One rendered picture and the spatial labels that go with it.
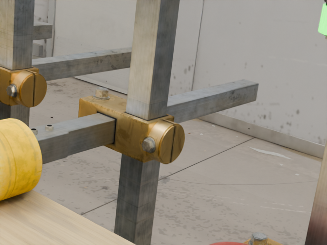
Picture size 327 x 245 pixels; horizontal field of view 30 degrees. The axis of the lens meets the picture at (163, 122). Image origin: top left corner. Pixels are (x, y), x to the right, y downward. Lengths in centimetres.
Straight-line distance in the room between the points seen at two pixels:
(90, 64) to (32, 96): 19
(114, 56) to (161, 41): 40
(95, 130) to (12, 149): 13
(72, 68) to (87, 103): 26
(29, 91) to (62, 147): 21
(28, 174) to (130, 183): 17
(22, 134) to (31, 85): 25
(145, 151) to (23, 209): 16
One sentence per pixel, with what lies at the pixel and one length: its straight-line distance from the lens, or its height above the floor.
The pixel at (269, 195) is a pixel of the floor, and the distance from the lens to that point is 299.
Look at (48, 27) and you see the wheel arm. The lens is 130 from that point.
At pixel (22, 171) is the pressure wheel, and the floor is 94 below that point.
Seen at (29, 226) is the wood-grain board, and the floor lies 90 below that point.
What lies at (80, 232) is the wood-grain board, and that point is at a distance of 60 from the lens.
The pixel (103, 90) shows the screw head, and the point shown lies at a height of 98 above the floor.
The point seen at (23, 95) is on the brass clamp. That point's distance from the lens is 87.
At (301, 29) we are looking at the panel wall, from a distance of 355.
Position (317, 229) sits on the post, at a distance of 62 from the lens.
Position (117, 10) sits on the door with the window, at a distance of 427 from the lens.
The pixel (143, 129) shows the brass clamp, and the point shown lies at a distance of 70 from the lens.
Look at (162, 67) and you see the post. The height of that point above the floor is 103.
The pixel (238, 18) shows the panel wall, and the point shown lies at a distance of 372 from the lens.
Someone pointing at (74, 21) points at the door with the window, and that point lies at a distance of 455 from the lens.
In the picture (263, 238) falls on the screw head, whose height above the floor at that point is 88.
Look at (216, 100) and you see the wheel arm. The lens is 90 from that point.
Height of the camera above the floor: 119
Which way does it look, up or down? 18 degrees down
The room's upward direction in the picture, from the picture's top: 7 degrees clockwise
